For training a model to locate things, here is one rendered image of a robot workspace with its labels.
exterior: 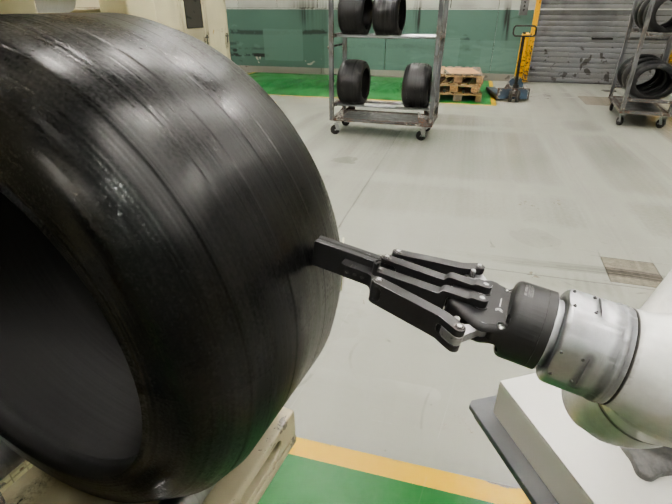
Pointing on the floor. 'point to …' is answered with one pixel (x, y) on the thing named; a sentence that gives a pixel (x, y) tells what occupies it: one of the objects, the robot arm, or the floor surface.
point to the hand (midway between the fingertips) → (345, 260)
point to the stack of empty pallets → (461, 84)
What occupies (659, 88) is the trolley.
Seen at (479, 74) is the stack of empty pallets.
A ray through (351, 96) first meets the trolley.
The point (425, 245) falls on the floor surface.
